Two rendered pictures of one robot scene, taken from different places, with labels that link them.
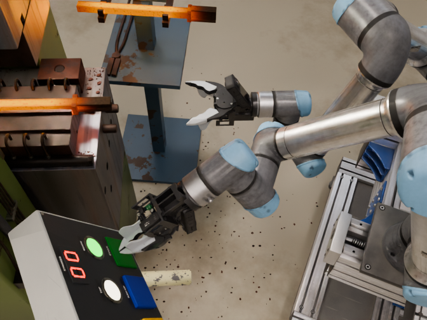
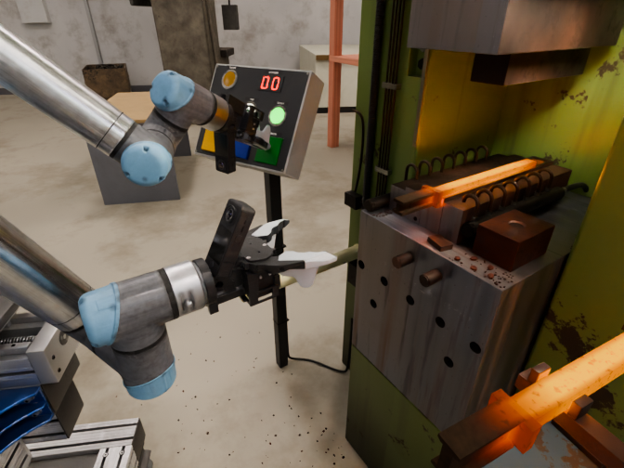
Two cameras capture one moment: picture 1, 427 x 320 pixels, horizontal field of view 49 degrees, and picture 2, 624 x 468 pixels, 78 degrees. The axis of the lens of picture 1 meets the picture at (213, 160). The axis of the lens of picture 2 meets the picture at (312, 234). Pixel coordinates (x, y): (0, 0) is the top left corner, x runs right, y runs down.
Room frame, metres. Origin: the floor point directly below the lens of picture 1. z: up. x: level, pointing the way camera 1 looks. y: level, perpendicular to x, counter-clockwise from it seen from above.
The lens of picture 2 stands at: (1.34, -0.18, 1.33)
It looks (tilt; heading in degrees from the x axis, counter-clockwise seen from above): 30 degrees down; 152
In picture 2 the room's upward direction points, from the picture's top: straight up
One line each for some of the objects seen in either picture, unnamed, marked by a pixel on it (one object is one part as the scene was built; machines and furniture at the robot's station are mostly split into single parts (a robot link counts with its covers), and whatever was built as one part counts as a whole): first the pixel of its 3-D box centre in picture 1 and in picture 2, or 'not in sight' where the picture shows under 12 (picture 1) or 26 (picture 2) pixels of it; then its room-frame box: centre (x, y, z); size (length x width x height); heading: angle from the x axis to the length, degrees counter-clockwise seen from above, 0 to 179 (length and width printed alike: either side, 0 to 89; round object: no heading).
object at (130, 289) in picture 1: (138, 293); (240, 144); (0.30, 0.15, 1.01); 0.07 x 0.05 x 0.07; 30
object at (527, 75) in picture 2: not in sight; (533, 62); (0.79, 0.64, 1.24); 0.30 x 0.07 x 0.06; 95
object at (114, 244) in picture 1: (119, 254); (269, 150); (0.38, 0.20, 1.00); 0.07 x 0.05 x 0.07; 30
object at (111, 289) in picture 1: (112, 290); not in sight; (0.28, 0.18, 1.09); 0.05 x 0.03 x 0.04; 5
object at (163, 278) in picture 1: (117, 280); (305, 271); (0.45, 0.27, 0.62); 0.44 x 0.05 x 0.05; 95
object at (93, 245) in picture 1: (94, 247); (277, 115); (0.36, 0.24, 1.09); 0.05 x 0.03 x 0.04; 5
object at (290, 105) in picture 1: (290, 104); (129, 308); (0.87, -0.21, 0.98); 0.11 x 0.08 x 0.09; 95
